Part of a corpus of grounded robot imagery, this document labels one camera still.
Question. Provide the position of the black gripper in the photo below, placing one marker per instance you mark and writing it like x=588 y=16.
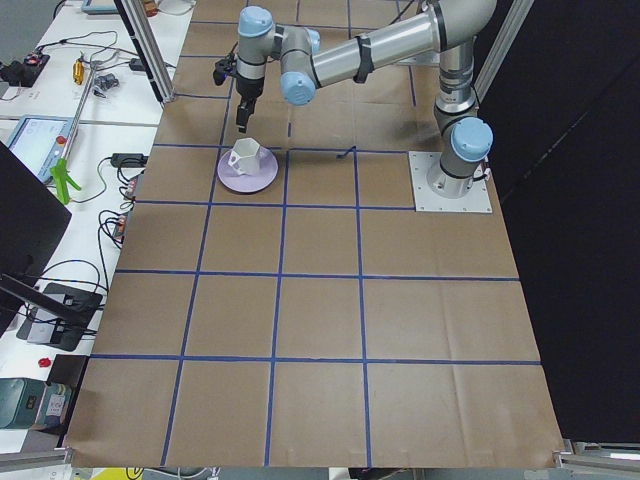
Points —
x=247 y=88

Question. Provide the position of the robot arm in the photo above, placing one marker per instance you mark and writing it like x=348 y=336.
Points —
x=448 y=28

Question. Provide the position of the lilac plate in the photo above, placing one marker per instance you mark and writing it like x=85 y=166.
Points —
x=247 y=183

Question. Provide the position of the black power adapter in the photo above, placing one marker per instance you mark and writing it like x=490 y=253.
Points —
x=128 y=160

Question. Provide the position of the yellow tool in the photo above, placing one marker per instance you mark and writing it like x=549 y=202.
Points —
x=78 y=71

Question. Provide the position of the green reach grabber stick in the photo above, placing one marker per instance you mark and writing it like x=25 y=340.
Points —
x=59 y=171

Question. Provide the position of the brown paper table cover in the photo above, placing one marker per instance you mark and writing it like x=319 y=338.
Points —
x=322 y=322

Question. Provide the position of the teach pendant tablet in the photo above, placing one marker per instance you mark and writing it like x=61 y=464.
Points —
x=38 y=141

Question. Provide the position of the black monitor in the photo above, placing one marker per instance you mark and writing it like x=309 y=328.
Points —
x=33 y=222

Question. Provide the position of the aluminium frame post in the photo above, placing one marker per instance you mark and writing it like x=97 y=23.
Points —
x=139 y=30

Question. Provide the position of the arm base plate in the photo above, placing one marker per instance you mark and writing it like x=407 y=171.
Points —
x=436 y=192

